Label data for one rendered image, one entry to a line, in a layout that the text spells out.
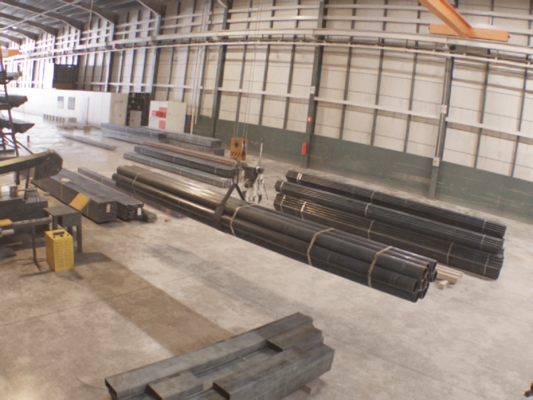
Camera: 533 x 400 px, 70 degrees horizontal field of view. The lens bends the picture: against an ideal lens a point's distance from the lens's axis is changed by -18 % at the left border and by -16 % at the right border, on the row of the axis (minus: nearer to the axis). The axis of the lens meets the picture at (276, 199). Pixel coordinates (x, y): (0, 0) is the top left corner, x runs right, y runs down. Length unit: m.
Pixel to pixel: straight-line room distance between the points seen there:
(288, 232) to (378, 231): 4.82
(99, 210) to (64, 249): 2.52
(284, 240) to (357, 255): 0.99
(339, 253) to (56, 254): 4.43
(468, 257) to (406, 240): 1.51
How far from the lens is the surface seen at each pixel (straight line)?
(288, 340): 4.88
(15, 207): 9.06
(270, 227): 5.77
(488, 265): 9.44
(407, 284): 4.80
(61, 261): 7.44
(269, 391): 4.41
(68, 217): 7.97
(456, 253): 9.61
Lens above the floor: 3.00
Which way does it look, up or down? 13 degrees down
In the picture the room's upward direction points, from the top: 6 degrees clockwise
